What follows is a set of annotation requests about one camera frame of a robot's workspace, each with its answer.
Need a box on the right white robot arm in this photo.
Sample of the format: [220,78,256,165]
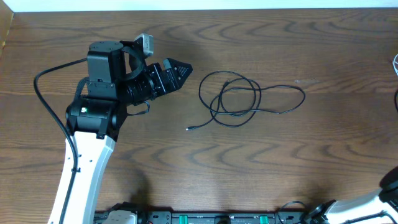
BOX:
[303,167,397,224]

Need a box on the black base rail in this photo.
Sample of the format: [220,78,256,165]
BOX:
[93,202,305,224]

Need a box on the cardboard box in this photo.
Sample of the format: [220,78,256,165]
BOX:
[0,0,14,55]

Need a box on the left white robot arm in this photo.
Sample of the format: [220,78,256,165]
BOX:
[49,37,193,223]

